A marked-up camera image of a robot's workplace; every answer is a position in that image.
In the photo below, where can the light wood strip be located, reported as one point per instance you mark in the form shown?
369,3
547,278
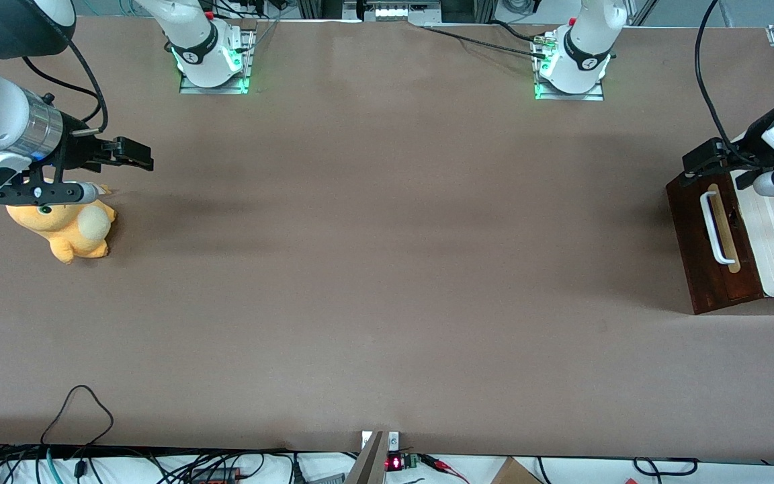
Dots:
727,235

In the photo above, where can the brown wooden slat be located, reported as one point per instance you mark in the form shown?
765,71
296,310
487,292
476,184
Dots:
368,464

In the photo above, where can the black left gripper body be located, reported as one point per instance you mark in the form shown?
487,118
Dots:
736,154

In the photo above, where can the orange black device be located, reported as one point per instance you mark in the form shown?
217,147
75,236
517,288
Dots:
216,476

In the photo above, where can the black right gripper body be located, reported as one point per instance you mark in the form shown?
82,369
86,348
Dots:
76,149

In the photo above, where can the brown cardboard piece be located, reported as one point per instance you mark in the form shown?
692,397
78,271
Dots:
514,472

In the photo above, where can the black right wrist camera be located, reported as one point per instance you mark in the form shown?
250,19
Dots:
37,193

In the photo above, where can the lit white panel device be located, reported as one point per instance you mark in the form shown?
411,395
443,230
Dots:
397,11

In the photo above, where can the red LED circuit module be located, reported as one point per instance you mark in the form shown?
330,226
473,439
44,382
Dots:
400,462

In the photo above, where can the red alligator clip leads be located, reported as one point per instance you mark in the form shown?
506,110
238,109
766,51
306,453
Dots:
444,467

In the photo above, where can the dark brown wooden drawer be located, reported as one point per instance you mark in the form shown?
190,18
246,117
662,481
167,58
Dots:
696,269

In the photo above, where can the small white bracket plate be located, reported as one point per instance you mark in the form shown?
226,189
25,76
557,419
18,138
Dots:
394,440

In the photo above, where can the orange plush toy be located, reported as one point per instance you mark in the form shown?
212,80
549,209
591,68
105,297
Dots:
68,232

